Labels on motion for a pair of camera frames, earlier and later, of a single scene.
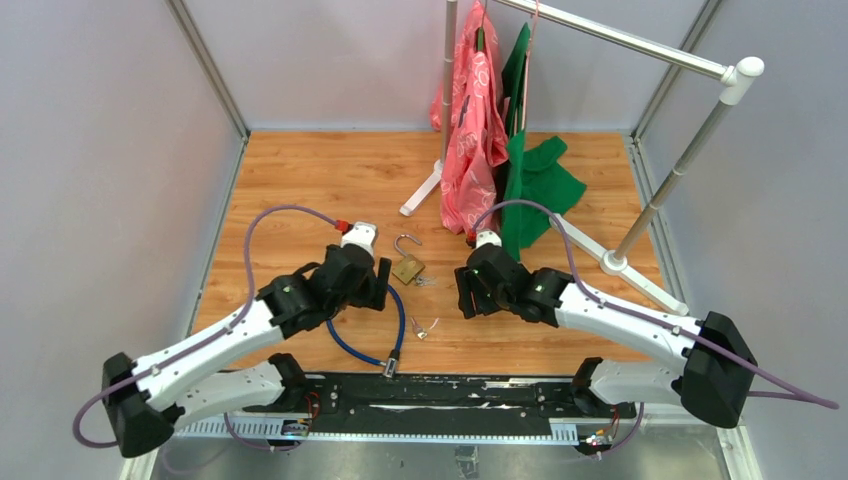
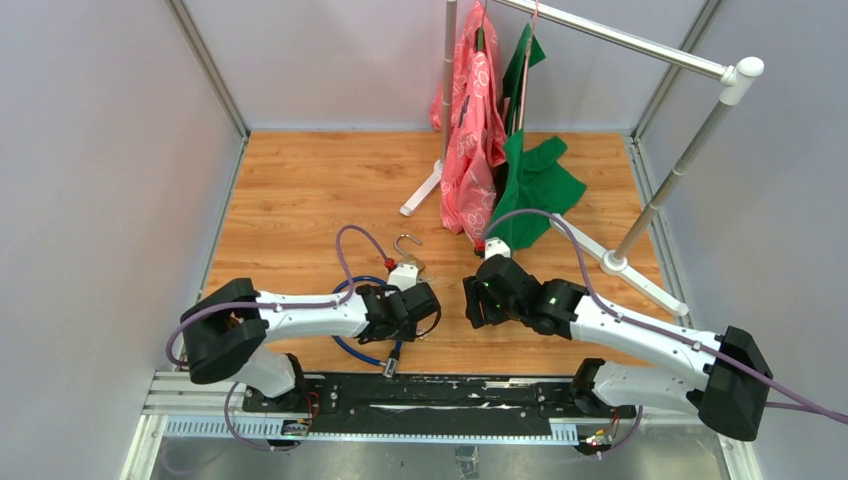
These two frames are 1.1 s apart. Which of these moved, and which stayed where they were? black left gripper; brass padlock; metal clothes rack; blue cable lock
Moved: black left gripper
Stayed: brass padlock; blue cable lock; metal clothes rack
